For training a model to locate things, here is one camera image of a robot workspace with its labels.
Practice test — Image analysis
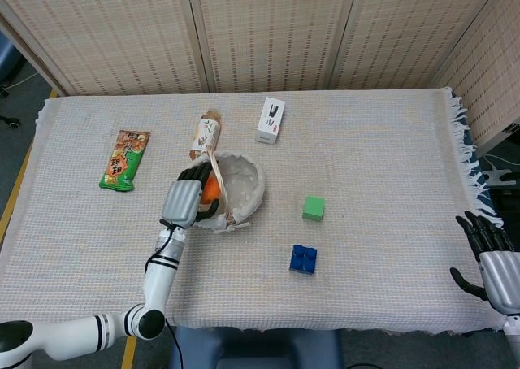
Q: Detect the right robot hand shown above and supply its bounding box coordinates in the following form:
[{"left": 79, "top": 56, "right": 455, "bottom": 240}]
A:
[{"left": 448, "top": 211, "right": 520, "bottom": 316}]

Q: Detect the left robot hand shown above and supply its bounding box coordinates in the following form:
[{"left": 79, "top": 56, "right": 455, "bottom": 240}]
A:
[{"left": 160, "top": 163, "right": 223, "bottom": 228}]

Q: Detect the orange fruit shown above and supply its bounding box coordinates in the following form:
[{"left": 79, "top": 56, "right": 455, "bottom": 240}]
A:
[{"left": 201, "top": 176, "right": 223, "bottom": 205}]

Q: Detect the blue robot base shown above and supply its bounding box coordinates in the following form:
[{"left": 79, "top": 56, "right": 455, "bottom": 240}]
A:
[{"left": 169, "top": 327, "right": 343, "bottom": 369}]

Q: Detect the woven basket with cloth lining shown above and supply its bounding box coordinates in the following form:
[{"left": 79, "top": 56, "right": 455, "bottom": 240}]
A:
[{"left": 190, "top": 149, "right": 266, "bottom": 235}]

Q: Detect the beige woven tablecloth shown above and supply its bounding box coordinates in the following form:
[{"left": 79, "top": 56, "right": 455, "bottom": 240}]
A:
[{"left": 0, "top": 85, "right": 514, "bottom": 336}]

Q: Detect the woven folding screen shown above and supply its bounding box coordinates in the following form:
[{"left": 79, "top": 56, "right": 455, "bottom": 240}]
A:
[{"left": 0, "top": 0, "right": 520, "bottom": 149}]

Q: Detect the bottle with leaf label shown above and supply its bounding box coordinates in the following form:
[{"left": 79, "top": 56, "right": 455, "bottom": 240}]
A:
[{"left": 188, "top": 108, "right": 223, "bottom": 162}]

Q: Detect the green snack packet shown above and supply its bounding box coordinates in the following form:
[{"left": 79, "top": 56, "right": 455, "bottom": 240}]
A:
[{"left": 98, "top": 129, "right": 151, "bottom": 193}]

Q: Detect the white metal stand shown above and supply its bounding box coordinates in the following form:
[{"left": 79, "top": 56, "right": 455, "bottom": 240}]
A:
[{"left": 482, "top": 166, "right": 514, "bottom": 188}]

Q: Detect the white stapler box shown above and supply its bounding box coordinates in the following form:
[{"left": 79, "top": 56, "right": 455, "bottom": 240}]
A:
[{"left": 254, "top": 96, "right": 286, "bottom": 145}]

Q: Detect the green cube block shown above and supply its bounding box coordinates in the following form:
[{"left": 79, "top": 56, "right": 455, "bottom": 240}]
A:
[{"left": 301, "top": 195, "right": 327, "bottom": 223}]

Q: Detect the blue building brick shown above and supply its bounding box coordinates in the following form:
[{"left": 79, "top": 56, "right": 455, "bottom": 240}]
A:
[{"left": 288, "top": 244, "right": 319, "bottom": 276}]

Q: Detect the blue office chair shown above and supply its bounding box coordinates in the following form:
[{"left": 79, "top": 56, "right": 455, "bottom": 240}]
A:
[{"left": 0, "top": 30, "right": 24, "bottom": 86}]

